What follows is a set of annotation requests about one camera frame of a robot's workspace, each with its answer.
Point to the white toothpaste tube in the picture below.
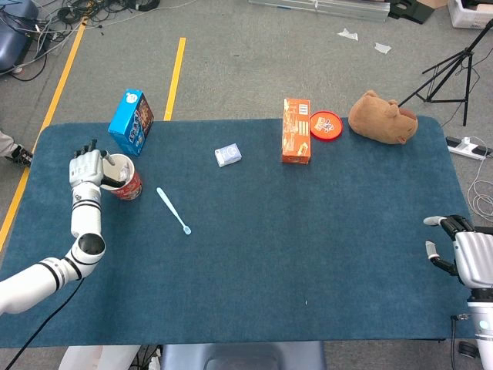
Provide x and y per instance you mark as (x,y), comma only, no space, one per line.
(125,171)

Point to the blue felt table cloth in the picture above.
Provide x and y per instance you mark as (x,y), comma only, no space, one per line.
(269,250)

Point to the beige trouser leg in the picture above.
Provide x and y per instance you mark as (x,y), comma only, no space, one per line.
(7,142)

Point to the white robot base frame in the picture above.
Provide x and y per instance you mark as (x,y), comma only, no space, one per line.
(88,358)

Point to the blue robot base seat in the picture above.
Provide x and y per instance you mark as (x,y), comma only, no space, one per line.
(242,356)

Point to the crumpled white paper scrap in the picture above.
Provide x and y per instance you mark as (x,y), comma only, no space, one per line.
(348,34)
(383,48)

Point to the black flat floor object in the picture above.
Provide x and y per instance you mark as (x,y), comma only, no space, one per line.
(410,11)

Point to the red instant noodle cup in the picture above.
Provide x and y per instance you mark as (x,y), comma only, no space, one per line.
(131,189)

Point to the small white tissue pack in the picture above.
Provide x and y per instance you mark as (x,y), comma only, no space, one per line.
(228,155)

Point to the white storage box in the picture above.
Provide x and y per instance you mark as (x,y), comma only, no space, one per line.
(468,15)

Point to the black tripod stand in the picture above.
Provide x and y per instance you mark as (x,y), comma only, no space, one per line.
(467,51)

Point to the black shoe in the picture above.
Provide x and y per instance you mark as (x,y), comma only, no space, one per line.
(21,155)

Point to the blue cookie box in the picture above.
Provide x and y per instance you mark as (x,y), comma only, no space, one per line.
(129,123)

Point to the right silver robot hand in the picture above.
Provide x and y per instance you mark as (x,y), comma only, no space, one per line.
(475,258)

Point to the light blue toothbrush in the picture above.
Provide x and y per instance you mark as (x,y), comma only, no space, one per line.
(171,208)

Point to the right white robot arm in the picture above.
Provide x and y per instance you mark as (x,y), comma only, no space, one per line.
(483,320)

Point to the white power strip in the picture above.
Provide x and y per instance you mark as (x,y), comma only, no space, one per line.
(462,146)

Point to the brown capybara plush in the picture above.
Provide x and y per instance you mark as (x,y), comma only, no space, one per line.
(379,119)

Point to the orange snack box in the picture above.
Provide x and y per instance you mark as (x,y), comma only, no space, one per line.
(296,131)

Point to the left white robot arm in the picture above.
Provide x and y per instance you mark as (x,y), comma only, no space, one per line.
(86,216)

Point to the red round tin lid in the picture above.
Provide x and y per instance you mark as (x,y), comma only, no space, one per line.
(326,125)

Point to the aluminium rail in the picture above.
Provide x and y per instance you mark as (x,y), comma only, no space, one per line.
(319,7)

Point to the brown cardboard box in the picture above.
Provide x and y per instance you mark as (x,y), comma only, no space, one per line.
(433,3)

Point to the dark blue padded chair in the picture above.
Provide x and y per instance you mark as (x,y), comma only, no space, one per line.
(13,38)

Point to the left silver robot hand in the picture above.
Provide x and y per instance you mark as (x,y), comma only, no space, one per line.
(86,169)

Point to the short yellow floor tape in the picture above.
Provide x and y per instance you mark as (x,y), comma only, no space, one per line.
(175,77)

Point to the long yellow floor tape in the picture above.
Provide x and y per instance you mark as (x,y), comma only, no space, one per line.
(58,92)

